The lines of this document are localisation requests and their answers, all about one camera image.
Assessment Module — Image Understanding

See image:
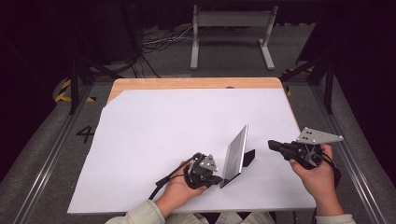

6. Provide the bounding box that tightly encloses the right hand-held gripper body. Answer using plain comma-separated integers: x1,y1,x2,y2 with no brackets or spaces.
279,126,345,171

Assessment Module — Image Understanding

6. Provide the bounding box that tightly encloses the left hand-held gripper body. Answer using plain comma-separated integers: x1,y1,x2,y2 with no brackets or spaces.
183,152,224,190

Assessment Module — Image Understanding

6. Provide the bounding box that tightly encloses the silver photo frame black back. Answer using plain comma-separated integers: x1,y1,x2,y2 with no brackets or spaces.
219,123,257,189

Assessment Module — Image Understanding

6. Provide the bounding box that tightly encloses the person's left hand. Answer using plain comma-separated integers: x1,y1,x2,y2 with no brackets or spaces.
154,160,208,219

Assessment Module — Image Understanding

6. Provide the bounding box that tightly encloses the person's right hand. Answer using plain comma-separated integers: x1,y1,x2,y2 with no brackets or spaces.
289,143,339,217

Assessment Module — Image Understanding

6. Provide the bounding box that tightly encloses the person's lap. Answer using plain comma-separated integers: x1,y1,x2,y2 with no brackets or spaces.
183,211,276,224

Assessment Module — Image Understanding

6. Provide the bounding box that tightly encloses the yellow black hazard tape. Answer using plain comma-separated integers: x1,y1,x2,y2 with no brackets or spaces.
281,66,312,97
54,78,97,104

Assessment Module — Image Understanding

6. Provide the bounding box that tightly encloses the black metal stand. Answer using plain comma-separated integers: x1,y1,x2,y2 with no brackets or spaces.
279,52,335,116
66,46,125,116

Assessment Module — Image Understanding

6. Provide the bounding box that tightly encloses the wooden table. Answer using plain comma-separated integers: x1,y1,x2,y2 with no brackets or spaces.
106,77,294,115

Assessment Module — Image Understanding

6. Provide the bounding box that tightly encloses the white metal stand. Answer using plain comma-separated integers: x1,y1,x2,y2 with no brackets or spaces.
190,4,279,71

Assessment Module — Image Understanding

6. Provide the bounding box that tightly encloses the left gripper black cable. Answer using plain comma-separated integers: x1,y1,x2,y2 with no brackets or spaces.
148,152,202,201

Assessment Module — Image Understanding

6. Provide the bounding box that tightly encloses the aluminium rail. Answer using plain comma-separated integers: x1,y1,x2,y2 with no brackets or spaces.
311,83,389,224
12,83,94,224

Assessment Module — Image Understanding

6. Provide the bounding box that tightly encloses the bundle of floor cables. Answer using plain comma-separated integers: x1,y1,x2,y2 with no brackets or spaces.
129,24,200,78

